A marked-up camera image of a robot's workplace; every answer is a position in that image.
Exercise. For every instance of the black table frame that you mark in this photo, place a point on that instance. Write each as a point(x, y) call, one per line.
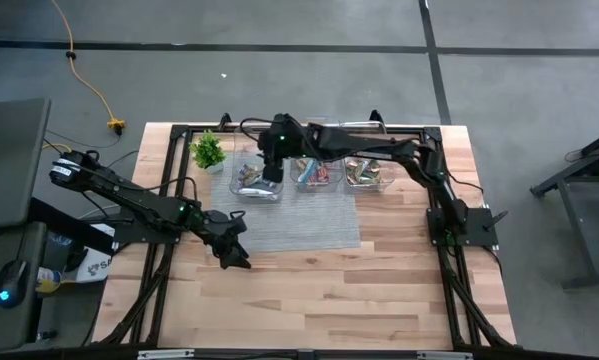
point(179, 132)

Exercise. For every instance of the white printed box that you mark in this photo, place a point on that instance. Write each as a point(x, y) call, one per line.
point(96, 265)

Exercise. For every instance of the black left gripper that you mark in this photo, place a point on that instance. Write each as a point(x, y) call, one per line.
point(221, 230)

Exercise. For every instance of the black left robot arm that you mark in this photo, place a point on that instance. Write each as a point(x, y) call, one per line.
point(129, 197)

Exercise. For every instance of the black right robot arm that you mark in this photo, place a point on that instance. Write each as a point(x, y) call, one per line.
point(369, 145)

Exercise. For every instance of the green plant in white pot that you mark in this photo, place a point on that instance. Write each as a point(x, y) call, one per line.
point(206, 150)

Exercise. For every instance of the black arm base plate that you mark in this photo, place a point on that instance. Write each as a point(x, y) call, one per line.
point(479, 227)
point(134, 235)

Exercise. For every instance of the silver metal bracket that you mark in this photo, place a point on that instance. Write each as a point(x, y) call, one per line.
point(164, 354)
point(444, 355)

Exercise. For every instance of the grey woven placemat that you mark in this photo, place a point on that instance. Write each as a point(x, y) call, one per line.
point(304, 225)

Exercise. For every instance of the yellow can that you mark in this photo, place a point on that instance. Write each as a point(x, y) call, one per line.
point(49, 280)

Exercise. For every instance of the large clear plastic bin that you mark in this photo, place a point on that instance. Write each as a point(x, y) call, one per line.
point(244, 150)

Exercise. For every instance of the black computer mouse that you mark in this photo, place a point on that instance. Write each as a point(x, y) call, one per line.
point(11, 280)

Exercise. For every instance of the grey side desk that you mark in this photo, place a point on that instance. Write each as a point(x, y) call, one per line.
point(9, 160)

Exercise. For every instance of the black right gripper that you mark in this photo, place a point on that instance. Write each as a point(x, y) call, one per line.
point(274, 167)

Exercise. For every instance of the blue granola bar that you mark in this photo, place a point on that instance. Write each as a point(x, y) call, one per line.
point(306, 172)

